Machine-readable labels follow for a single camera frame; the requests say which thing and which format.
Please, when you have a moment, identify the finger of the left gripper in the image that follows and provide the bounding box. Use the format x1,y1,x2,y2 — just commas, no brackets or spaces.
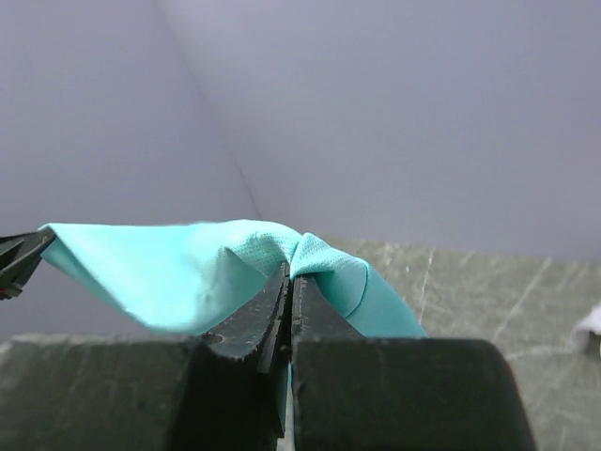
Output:
0,229,55,301

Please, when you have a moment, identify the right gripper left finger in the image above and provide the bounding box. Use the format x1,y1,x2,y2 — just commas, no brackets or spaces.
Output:
168,263,291,450

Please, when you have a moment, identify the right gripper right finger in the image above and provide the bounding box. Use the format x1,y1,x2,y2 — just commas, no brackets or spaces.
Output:
291,276,535,451

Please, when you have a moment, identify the teal t shirt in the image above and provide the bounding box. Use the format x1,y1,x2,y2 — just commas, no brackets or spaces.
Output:
42,220,425,338

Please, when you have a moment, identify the white cloth in basket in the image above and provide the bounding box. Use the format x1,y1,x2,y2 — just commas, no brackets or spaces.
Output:
572,303,601,358

